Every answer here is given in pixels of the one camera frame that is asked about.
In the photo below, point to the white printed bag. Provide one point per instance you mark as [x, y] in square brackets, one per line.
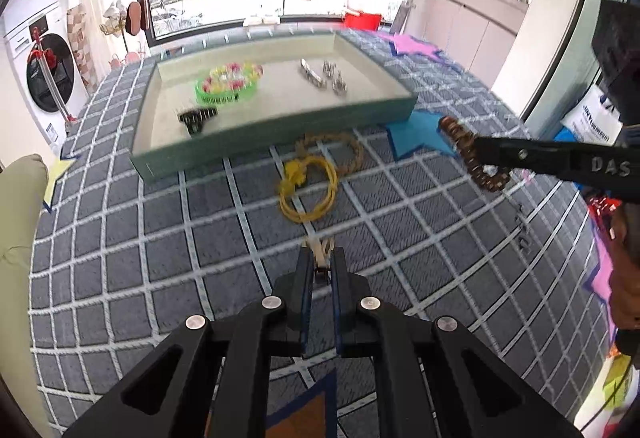
[592, 118]

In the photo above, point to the red mop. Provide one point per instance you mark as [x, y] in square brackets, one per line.
[50, 78]

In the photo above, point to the person's right forearm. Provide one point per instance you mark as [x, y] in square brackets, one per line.
[629, 268]

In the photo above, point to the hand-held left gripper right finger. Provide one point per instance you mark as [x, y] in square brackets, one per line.
[342, 303]

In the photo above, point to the blue star mat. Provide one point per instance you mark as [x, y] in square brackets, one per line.
[417, 133]

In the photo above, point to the small silver claw clip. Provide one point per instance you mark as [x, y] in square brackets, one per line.
[337, 80]

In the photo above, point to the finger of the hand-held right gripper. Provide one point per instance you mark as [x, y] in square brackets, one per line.
[550, 158]

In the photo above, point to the orange star mat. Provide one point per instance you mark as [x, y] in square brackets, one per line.
[300, 413]

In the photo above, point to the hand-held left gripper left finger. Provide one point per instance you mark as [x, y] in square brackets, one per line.
[300, 298]

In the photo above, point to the black hair clip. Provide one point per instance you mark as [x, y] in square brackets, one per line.
[197, 118]

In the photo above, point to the silver hair clip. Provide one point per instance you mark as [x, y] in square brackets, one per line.
[312, 74]

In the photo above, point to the red plastic basin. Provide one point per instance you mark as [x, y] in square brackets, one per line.
[361, 20]

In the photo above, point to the teal shallow tray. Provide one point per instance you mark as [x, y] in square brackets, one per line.
[280, 118]

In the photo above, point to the gold hair clip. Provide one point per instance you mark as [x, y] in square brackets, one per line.
[320, 263]

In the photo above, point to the purple star mat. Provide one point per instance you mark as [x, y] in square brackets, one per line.
[412, 47]

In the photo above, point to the white washing machine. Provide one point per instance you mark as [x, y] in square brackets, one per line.
[30, 78]

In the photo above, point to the white low cabinet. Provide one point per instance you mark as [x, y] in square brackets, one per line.
[465, 23]

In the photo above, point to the dark small earrings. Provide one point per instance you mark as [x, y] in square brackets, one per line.
[525, 233]

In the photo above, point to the yellow star mat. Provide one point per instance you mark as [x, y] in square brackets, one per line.
[57, 178]

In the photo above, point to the green translucent bangle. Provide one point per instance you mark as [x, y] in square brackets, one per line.
[220, 95]

